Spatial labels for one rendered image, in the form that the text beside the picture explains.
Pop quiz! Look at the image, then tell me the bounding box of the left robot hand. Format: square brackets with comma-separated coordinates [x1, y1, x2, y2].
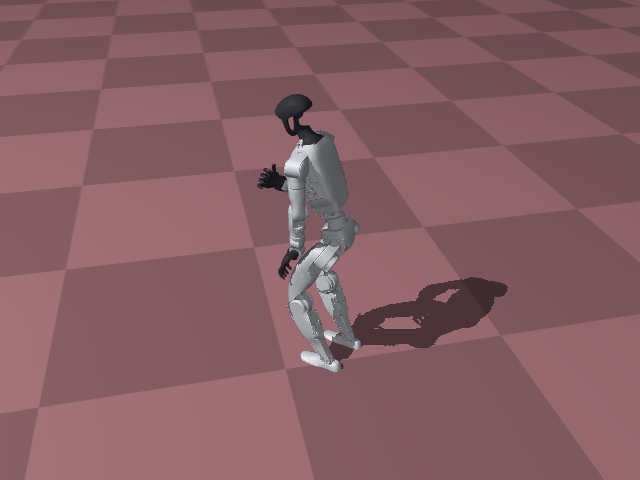
[278, 247, 299, 279]

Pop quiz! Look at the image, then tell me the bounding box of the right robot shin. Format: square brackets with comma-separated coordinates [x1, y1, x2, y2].
[315, 271, 354, 342]

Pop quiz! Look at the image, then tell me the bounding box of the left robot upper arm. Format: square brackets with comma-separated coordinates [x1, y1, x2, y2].
[284, 153, 309, 221]

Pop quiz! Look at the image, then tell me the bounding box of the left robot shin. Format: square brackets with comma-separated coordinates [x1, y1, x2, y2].
[287, 299, 333, 364]

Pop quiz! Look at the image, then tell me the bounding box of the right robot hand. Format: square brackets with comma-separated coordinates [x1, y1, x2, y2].
[257, 164, 287, 191]

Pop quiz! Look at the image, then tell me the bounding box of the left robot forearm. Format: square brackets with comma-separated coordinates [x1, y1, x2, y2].
[288, 205, 305, 258]

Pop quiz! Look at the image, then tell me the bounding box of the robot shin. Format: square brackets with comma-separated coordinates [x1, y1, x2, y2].
[315, 271, 354, 342]
[287, 299, 333, 364]

